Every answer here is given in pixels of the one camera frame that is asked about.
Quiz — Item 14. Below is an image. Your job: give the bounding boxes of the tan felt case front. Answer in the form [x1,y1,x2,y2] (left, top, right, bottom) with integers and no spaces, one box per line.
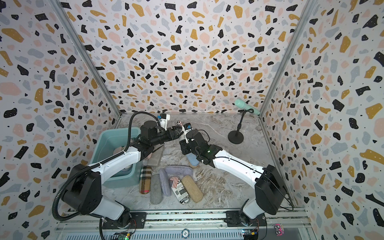
[182,175,204,203]

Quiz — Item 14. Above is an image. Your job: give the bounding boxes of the grey-beige glasses case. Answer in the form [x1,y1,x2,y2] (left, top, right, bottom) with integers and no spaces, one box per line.
[148,146,165,167]

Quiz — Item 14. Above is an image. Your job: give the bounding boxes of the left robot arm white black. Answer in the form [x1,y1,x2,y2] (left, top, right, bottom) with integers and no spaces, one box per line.
[52,121,183,221]

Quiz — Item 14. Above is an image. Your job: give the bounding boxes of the plaid tartan glasses case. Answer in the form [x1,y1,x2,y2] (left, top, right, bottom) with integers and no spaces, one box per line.
[139,166,152,195]

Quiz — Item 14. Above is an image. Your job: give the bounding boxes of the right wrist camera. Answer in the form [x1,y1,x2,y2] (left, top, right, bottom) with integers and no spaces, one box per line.
[183,123,192,134]

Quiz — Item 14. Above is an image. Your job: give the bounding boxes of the black corrugated cable conduit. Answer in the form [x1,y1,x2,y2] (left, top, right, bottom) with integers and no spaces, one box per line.
[51,111,160,222]

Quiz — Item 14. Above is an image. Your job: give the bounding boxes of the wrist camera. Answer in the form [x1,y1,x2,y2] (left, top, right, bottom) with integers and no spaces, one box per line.
[158,113,171,130]
[183,123,192,134]

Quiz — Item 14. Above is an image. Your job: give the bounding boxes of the newspaper flag case front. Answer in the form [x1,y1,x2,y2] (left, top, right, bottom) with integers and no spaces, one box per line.
[169,176,190,205]

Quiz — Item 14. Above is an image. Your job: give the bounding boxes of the pink toy car on rail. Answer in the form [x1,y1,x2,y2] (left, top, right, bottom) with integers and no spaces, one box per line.
[274,224,284,236]

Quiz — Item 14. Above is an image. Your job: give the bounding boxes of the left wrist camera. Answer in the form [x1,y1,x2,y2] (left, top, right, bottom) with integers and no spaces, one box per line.
[158,113,171,130]

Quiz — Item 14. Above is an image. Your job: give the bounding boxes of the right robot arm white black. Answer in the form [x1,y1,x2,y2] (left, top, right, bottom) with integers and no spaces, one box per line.
[180,130,288,220]

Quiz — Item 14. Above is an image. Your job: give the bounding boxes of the newspaper flag case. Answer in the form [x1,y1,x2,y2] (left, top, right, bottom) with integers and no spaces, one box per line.
[175,121,183,127]
[169,176,190,205]

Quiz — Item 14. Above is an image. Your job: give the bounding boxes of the purple felt case horizontal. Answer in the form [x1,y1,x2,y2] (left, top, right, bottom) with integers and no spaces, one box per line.
[165,166,193,176]

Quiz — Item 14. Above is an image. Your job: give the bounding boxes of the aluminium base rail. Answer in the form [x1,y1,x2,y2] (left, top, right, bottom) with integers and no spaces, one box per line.
[50,208,316,240]

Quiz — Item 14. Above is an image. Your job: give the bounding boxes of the green microphone on black stand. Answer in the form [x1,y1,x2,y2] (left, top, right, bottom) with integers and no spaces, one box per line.
[227,98,261,145]

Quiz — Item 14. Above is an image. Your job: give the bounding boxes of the grey felt case front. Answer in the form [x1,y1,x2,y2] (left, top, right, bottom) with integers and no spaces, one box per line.
[150,174,163,205]

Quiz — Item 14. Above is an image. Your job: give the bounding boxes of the teal plastic storage box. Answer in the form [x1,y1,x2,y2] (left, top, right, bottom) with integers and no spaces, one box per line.
[90,128,143,189]

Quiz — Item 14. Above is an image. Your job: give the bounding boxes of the light blue felt case right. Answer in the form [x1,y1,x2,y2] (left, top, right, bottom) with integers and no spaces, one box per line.
[186,153,200,168]

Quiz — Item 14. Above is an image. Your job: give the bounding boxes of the purple felt case diagonal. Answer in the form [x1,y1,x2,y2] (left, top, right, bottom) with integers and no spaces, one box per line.
[159,169,172,197]

